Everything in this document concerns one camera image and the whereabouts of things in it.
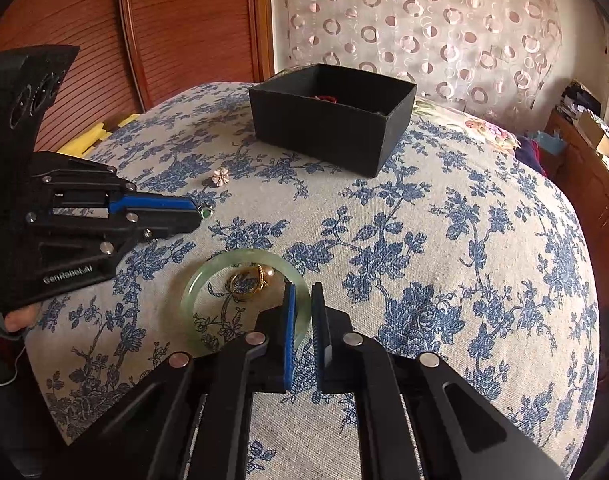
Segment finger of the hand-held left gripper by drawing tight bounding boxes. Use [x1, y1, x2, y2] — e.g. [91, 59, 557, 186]
[126, 208, 202, 243]
[107, 193, 198, 217]

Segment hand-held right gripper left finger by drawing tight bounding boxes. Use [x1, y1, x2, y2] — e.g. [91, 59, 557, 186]
[49, 280, 298, 480]

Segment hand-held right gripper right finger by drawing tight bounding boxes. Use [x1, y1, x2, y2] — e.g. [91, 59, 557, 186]
[311, 282, 568, 480]

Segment pale green jade bangle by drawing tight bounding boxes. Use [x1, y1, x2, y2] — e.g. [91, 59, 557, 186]
[182, 249, 311, 353]

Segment black square box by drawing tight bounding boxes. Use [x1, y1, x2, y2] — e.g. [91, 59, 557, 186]
[248, 63, 418, 178]

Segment person's left hand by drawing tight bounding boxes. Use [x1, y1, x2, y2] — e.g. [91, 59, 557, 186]
[4, 302, 41, 334]

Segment yellow plush toy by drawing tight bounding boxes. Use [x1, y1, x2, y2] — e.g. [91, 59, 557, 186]
[58, 112, 140, 158]

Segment blue floral quilt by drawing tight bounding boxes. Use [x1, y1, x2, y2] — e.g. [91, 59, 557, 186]
[24, 80, 600, 480]

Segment wooden slatted wardrobe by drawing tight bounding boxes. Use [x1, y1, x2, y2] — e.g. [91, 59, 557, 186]
[0, 0, 275, 153]

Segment pink floral bedsheet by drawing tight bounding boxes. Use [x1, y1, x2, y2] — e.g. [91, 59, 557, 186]
[415, 97, 520, 151]

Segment dark blue blanket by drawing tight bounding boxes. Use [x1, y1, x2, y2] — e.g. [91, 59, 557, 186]
[515, 135, 548, 176]

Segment teal bag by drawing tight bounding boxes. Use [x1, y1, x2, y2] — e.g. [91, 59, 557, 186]
[532, 130, 568, 158]

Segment long wooden cabinet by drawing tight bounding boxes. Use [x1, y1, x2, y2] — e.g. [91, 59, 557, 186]
[542, 110, 609, 261]

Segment circle-patterned sheer curtain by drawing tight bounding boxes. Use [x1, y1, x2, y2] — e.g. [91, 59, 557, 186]
[269, 0, 563, 111]

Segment open cardboard box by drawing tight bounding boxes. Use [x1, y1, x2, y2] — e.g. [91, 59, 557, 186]
[577, 110, 609, 153]

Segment pile of dark clothes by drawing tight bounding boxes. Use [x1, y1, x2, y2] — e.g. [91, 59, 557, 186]
[559, 80, 603, 116]

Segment gold ring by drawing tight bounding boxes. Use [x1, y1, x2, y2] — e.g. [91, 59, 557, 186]
[228, 267, 268, 301]

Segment thin white cable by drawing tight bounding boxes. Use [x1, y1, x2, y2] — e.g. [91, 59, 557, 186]
[0, 320, 31, 387]

